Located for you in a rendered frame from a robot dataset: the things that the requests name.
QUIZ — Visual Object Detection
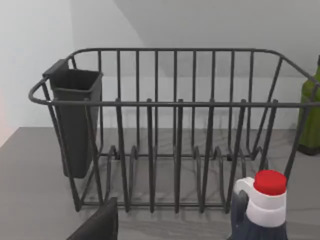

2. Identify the dark grey utensil holder cup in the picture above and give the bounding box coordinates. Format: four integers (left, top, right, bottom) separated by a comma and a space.
42, 59, 104, 179

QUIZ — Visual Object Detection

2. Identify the dark blue red-capped bottle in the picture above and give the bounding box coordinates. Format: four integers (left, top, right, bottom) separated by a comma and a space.
229, 169, 290, 240

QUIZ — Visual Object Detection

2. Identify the dark grey wire dish rack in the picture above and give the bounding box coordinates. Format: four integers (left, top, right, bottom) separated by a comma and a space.
28, 47, 320, 215

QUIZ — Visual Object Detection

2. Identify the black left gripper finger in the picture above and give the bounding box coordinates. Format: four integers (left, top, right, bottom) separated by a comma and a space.
66, 196, 119, 240

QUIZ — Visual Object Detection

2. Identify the green bottle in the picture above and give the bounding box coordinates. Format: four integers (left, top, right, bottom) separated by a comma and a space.
296, 54, 320, 157

